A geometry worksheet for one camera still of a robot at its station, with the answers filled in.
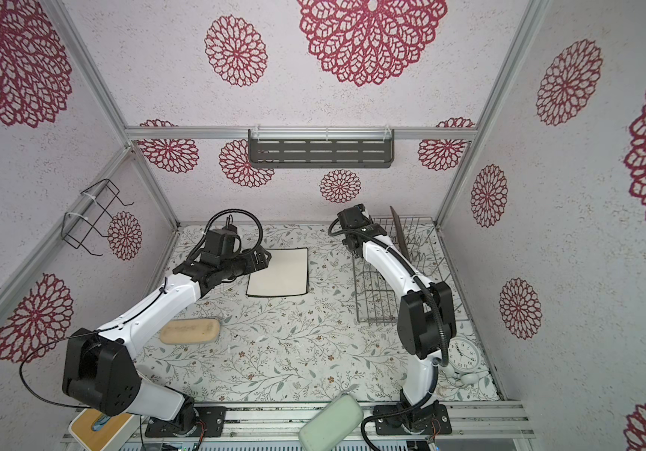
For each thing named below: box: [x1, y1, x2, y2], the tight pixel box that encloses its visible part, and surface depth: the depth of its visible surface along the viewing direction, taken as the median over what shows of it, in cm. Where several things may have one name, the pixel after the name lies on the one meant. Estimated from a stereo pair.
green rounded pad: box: [298, 393, 365, 451], surface depth 73 cm
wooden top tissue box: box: [68, 408, 141, 451], surface depth 70 cm
